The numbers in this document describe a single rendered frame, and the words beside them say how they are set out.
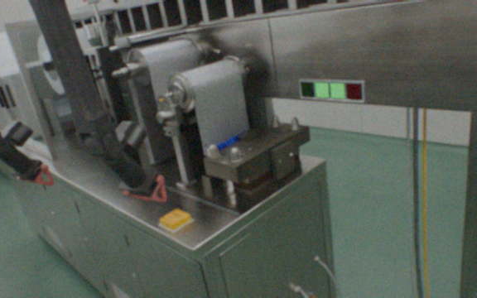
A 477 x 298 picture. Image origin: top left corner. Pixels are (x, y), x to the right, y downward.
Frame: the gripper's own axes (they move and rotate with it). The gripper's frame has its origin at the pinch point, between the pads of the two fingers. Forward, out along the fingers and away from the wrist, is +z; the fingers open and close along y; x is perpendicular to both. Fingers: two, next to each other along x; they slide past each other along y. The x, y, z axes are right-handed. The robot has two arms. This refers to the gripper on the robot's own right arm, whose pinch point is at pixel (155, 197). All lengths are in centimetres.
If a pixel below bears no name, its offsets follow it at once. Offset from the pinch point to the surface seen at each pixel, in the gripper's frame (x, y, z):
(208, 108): -41.0, 5.4, 8.3
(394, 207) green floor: -106, -36, 180
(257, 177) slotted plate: -25.5, -12.7, 26.3
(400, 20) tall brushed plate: -60, -57, -5
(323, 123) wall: -238, 59, 243
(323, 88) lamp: -56, -31, 15
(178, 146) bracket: -29.0, 16.5, 15.0
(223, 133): -39.4, 4.1, 20.1
